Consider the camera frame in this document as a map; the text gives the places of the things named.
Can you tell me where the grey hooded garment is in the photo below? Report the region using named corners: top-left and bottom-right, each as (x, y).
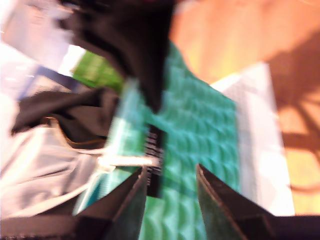
top-left (0, 119), bottom-right (116, 218)

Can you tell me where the printed white paper sheet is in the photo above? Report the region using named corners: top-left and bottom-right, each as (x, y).
top-left (209, 62), bottom-right (296, 217)

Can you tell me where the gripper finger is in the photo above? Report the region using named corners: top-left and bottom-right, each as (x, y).
top-left (76, 166), bottom-right (149, 240)
top-left (196, 163), bottom-right (276, 240)
top-left (139, 0), bottom-right (176, 114)
top-left (74, 0), bottom-right (151, 101)

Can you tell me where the silver green pet food bag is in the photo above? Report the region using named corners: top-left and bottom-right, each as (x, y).
top-left (4, 0), bottom-right (126, 94)

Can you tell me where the green wave-patterned zip pouch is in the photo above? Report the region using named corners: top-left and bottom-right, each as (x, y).
top-left (72, 41), bottom-right (242, 240)

